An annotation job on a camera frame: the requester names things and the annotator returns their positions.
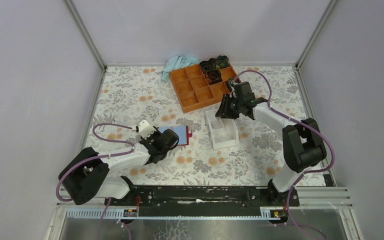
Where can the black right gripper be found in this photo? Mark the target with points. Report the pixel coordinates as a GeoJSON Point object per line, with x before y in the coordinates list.
{"type": "Point", "coordinates": [223, 111]}

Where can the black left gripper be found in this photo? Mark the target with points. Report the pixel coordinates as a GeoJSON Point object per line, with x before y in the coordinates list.
{"type": "Point", "coordinates": [156, 134]}

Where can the red leather card holder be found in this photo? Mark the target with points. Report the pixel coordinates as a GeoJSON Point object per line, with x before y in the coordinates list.
{"type": "Point", "coordinates": [182, 131]}

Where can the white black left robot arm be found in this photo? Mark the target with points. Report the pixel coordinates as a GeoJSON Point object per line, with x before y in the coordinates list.
{"type": "Point", "coordinates": [88, 174]}

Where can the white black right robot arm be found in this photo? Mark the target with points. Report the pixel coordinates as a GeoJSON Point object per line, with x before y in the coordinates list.
{"type": "Point", "coordinates": [302, 147]}

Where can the stack of white cards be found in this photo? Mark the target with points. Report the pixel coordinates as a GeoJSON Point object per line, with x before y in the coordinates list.
{"type": "Point", "coordinates": [217, 124]}

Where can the white card box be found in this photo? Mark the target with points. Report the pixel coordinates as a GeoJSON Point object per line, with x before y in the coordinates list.
{"type": "Point", "coordinates": [223, 137]}

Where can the rolled tie green pattern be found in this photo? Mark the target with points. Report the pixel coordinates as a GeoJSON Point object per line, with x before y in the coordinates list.
{"type": "Point", "coordinates": [231, 82]}

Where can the rolled tie orange pattern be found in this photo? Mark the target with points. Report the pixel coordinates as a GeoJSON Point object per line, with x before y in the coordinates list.
{"type": "Point", "coordinates": [213, 76]}

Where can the rolled tie yellow green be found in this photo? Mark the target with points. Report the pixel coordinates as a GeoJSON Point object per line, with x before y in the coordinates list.
{"type": "Point", "coordinates": [222, 62]}

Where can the orange wooden compartment tray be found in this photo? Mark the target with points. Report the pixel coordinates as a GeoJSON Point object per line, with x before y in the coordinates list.
{"type": "Point", "coordinates": [193, 87]}

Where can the rolled tie dark striped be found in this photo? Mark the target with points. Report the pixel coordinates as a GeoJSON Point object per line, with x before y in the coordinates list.
{"type": "Point", "coordinates": [208, 65]}

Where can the floral patterned table mat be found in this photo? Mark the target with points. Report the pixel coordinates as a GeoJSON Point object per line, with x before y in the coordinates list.
{"type": "Point", "coordinates": [133, 93]}

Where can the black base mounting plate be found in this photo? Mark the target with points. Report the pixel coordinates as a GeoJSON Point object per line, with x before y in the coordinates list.
{"type": "Point", "coordinates": [204, 201]}

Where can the light blue cloth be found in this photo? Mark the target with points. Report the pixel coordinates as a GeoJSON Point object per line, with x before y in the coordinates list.
{"type": "Point", "coordinates": [175, 63]}

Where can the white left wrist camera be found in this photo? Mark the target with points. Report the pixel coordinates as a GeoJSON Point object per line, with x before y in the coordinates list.
{"type": "Point", "coordinates": [145, 129]}

